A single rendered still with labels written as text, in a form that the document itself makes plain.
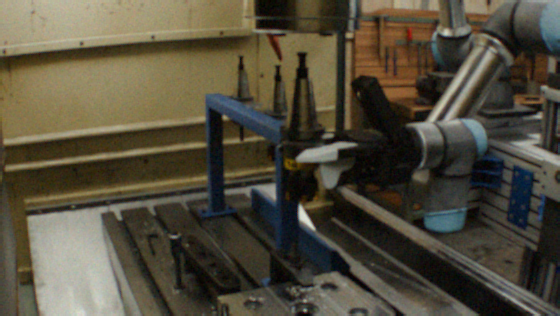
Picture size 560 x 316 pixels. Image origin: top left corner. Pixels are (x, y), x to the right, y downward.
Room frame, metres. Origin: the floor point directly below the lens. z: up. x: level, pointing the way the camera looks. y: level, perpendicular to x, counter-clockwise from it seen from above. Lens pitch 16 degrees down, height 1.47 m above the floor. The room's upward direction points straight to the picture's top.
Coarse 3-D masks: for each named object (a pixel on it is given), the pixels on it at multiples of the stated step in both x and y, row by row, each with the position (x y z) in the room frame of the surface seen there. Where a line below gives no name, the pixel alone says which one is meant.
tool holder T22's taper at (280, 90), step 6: (276, 84) 1.20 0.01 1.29; (282, 84) 1.20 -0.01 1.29; (270, 90) 1.21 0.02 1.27; (276, 90) 1.20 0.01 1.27; (282, 90) 1.20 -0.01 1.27; (270, 96) 1.21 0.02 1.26; (276, 96) 1.19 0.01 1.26; (282, 96) 1.20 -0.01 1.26; (270, 102) 1.20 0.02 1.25; (276, 102) 1.19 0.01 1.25; (282, 102) 1.20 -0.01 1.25; (270, 108) 1.20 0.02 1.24; (276, 108) 1.19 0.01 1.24; (282, 108) 1.19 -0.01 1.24
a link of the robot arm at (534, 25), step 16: (528, 0) 1.00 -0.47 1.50; (544, 0) 0.96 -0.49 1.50; (512, 16) 1.02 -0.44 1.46; (528, 16) 0.97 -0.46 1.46; (544, 16) 0.93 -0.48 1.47; (512, 32) 1.02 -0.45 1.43; (528, 32) 0.97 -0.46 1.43; (544, 32) 0.93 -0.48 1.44; (528, 48) 1.00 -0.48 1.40; (544, 48) 0.95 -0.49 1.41
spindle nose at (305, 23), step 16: (256, 0) 0.72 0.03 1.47; (272, 0) 0.70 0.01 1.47; (288, 0) 0.69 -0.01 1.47; (304, 0) 0.69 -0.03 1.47; (320, 0) 0.69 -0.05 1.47; (336, 0) 0.70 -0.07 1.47; (352, 0) 0.72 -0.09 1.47; (256, 16) 0.72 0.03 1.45; (272, 16) 0.70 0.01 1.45; (288, 16) 0.69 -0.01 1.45; (304, 16) 0.69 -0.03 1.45; (320, 16) 0.69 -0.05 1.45; (336, 16) 0.70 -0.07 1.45; (352, 16) 0.72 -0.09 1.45; (272, 32) 0.71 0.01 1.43; (288, 32) 0.70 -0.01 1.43; (304, 32) 0.70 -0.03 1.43; (320, 32) 0.70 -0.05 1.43; (336, 32) 0.71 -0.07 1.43; (352, 32) 0.73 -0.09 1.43
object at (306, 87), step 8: (296, 80) 0.76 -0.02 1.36; (304, 80) 0.76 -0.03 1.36; (296, 88) 0.76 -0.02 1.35; (304, 88) 0.76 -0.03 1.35; (312, 88) 0.77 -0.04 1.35; (296, 96) 0.76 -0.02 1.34; (304, 96) 0.76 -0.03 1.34; (312, 96) 0.76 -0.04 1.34; (296, 104) 0.76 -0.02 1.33; (304, 104) 0.75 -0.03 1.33; (312, 104) 0.76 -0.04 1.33; (288, 112) 0.77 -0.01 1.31; (296, 112) 0.75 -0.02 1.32; (304, 112) 0.75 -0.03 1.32; (312, 112) 0.76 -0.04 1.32; (288, 120) 0.76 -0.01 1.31; (296, 120) 0.75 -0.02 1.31; (304, 120) 0.75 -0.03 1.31; (312, 120) 0.76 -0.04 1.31; (296, 128) 0.75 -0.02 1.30; (304, 128) 0.75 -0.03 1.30; (312, 128) 0.75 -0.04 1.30
